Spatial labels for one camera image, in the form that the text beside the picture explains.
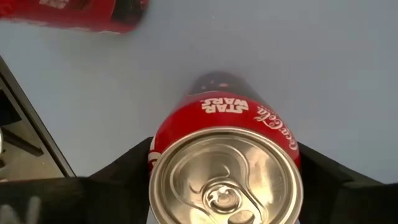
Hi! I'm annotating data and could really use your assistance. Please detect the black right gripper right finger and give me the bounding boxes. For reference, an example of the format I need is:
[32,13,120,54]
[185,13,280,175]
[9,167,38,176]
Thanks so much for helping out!
[297,141,398,224]

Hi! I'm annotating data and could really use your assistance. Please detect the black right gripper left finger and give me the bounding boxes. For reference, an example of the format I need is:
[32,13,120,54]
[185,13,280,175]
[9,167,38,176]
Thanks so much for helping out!
[0,136,154,224]

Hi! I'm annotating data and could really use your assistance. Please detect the red Coca-Cola can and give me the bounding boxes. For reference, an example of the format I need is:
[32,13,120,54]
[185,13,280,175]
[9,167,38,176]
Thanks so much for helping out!
[0,0,150,34]
[147,70,305,224]

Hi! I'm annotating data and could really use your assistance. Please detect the black table frame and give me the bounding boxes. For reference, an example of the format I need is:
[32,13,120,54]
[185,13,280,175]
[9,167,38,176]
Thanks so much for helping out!
[0,55,77,183]

